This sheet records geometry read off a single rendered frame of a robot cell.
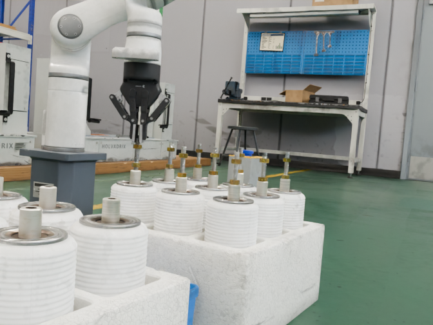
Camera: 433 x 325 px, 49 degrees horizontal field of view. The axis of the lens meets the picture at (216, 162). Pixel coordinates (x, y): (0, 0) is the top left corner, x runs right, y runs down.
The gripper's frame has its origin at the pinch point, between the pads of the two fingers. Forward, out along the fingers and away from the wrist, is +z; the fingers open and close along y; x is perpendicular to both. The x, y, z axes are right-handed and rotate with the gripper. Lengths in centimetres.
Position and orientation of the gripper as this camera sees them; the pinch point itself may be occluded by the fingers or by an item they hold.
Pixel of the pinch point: (138, 133)
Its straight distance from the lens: 99.4
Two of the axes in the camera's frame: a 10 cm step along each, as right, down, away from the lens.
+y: -10.0, -0.7, 0.6
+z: -0.7, 10.0, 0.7
